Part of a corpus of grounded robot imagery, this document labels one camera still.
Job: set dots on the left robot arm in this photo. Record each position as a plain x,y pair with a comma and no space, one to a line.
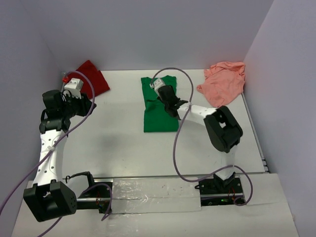
48,197

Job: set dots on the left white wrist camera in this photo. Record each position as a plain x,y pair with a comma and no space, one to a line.
73,88

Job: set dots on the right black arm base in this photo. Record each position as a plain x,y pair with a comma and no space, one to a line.
214,191

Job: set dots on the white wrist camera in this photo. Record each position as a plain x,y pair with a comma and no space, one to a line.
73,88
156,84

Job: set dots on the green t-shirt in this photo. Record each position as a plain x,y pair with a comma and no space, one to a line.
156,119

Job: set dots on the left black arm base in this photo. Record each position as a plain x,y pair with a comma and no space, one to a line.
97,198

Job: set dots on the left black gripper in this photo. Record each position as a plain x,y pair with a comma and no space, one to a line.
85,105

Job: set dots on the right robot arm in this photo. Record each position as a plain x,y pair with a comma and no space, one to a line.
222,128

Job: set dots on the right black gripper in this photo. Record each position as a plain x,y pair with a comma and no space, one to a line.
159,98

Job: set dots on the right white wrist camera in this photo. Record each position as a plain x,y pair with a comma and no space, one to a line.
156,84

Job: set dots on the red folded t-shirt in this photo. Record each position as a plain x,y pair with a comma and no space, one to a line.
96,78

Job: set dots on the taped white cardboard panel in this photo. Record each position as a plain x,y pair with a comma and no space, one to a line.
154,195

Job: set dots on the salmon pink crumpled t-shirt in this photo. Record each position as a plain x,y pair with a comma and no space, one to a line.
223,83

